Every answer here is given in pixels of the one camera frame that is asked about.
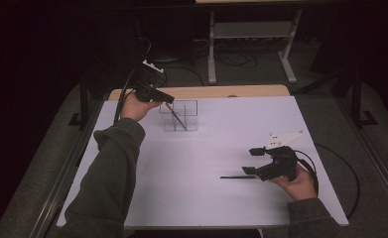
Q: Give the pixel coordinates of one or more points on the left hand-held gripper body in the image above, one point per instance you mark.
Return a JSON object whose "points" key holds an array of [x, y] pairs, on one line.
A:
{"points": [[147, 82]]}

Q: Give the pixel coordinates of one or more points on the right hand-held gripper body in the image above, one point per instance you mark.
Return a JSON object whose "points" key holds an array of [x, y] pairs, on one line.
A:
{"points": [[281, 162]]}

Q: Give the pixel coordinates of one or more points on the dark blue pen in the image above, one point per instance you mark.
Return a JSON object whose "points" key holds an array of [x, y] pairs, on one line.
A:
{"points": [[237, 177]]}

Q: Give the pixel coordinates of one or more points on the thin dark makeup brush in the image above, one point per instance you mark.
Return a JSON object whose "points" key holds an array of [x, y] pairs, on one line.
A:
{"points": [[176, 117]]}

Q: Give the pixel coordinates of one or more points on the clear plastic organizer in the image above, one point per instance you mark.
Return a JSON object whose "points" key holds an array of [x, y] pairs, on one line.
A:
{"points": [[188, 114]]}

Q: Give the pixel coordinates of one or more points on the person's left hand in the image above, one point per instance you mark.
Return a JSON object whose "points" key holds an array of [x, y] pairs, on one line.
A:
{"points": [[136, 108]]}

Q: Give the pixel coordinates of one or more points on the person's right hand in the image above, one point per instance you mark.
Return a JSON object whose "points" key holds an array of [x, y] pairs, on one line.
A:
{"points": [[299, 186]]}

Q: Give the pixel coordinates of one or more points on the white board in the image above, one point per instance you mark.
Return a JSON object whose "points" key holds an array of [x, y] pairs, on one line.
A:
{"points": [[198, 165]]}

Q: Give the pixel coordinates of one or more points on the black metal stand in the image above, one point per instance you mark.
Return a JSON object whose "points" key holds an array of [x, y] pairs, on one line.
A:
{"points": [[82, 105], [357, 105]]}

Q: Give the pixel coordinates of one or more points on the aluminium rail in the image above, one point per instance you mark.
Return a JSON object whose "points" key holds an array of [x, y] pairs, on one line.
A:
{"points": [[373, 158], [62, 185]]}

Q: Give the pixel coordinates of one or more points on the white desk frame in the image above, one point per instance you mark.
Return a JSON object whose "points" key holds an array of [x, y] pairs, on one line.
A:
{"points": [[252, 29]]}

